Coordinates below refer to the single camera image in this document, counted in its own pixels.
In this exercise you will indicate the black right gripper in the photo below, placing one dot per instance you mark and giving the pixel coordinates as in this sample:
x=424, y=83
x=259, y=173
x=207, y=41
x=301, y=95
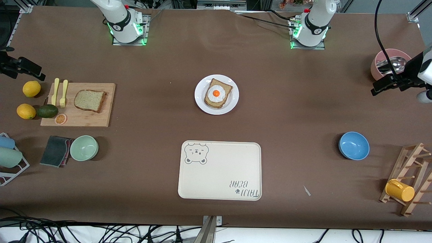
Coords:
x=6, y=64

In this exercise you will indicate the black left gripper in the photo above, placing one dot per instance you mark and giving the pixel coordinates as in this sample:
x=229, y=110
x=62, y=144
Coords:
x=411, y=71

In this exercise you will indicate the brown bread slice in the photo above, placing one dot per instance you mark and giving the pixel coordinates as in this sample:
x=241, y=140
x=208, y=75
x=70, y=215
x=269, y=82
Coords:
x=88, y=100

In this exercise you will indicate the white round plate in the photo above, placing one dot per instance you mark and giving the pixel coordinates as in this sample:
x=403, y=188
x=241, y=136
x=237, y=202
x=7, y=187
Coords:
x=202, y=101

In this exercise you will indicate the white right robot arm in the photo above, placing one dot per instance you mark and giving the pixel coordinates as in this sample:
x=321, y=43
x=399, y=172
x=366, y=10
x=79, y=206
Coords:
x=118, y=17

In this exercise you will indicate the yellow lemon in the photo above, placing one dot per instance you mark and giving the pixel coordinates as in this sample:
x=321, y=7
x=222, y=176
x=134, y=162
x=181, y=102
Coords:
x=31, y=89
x=26, y=111

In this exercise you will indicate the metal ladle spoon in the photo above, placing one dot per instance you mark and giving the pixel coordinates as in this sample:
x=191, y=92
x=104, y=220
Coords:
x=391, y=64

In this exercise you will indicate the pink bowl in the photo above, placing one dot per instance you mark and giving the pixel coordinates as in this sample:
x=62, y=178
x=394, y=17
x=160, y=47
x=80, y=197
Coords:
x=379, y=59

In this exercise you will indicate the yellow plastic knife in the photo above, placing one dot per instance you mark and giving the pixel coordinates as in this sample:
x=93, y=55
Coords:
x=55, y=92

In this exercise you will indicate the yellow plastic fork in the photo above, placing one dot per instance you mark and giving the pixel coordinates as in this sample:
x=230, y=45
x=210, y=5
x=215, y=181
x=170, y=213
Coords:
x=63, y=92

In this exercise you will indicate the dark green avocado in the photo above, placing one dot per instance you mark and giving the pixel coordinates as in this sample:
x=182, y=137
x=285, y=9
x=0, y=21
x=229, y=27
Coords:
x=47, y=111

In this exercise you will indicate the orange slice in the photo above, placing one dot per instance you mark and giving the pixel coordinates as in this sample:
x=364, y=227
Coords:
x=60, y=118

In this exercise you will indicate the blue bowl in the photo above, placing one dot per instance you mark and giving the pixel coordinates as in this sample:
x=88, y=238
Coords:
x=354, y=145

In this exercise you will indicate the wooden cutting board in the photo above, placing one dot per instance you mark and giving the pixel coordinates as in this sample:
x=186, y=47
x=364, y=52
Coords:
x=84, y=118

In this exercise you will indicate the wooden mug rack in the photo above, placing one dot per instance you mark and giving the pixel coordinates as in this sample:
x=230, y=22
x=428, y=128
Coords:
x=408, y=158

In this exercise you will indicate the light blue cup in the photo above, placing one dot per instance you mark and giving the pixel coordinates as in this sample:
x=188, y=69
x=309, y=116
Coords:
x=6, y=142

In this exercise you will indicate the grey and pink cloth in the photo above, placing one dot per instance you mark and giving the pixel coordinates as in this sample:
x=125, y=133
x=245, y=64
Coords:
x=54, y=151

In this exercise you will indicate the pale green cup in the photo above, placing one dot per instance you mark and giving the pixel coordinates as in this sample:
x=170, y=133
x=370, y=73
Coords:
x=10, y=157

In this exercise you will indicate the light green bowl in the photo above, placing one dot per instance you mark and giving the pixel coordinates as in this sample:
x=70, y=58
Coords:
x=84, y=148

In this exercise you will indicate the yellow mug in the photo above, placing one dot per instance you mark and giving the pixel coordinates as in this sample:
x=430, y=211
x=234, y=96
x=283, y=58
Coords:
x=400, y=190

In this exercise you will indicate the small tape scrap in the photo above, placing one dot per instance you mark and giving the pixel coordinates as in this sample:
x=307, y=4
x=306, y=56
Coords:
x=306, y=191

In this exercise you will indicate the bread slice under egg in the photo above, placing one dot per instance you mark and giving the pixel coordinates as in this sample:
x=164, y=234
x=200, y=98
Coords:
x=226, y=88

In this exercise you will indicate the fried egg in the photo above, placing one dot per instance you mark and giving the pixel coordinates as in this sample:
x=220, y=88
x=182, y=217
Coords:
x=216, y=94

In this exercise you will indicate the grey equipment box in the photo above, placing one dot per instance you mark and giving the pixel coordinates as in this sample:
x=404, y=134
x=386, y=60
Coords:
x=219, y=5

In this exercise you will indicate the cream bear print tray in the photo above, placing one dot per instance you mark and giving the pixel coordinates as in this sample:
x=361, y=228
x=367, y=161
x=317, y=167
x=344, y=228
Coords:
x=219, y=168

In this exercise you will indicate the aluminium frame profile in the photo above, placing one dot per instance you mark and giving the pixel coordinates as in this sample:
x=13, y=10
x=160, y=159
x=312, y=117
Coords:
x=25, y=8
x=413, y=16

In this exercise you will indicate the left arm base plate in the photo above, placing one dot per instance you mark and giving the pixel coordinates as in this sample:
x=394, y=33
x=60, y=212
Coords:
x=319, y=47

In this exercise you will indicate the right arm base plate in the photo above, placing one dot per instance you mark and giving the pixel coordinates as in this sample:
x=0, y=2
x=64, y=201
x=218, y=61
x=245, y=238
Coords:
x=118, y=43

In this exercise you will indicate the metal table bracket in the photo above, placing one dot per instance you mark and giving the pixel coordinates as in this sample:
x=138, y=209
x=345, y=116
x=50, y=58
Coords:
x=209, y=233

